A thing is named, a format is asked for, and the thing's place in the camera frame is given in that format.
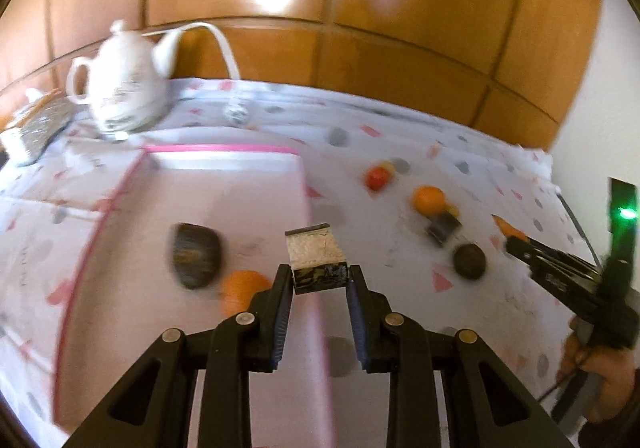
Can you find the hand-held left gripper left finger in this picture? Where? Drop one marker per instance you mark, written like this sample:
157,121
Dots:
281,313

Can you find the orange mandarin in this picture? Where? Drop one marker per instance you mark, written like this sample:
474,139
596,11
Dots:
429,200
242,290

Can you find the dark round fruit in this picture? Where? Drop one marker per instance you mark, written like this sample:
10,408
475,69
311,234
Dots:
469,262

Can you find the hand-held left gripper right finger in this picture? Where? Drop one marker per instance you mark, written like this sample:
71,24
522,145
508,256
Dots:
356,318

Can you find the white power plug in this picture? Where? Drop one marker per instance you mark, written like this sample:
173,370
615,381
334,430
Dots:
236,111

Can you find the pink-rimmed box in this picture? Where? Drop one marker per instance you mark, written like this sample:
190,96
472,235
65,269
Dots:
225,198

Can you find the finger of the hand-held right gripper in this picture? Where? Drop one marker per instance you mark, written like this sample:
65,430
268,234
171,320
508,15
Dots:
545,253
560,280

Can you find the white patterned tablecloth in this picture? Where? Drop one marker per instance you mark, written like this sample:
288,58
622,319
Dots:
400,127

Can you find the white ceramic electric kettle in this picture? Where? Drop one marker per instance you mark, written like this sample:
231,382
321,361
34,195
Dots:
125,82

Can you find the person's right hand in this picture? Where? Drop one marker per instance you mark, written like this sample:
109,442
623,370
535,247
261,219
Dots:
612,378

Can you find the small red fruit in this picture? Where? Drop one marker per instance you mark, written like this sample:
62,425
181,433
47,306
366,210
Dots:
377,178

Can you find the dark avocado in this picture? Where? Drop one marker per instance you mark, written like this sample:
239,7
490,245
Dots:
195,255

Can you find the small dark and silver block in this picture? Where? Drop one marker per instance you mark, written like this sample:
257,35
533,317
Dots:
315,253

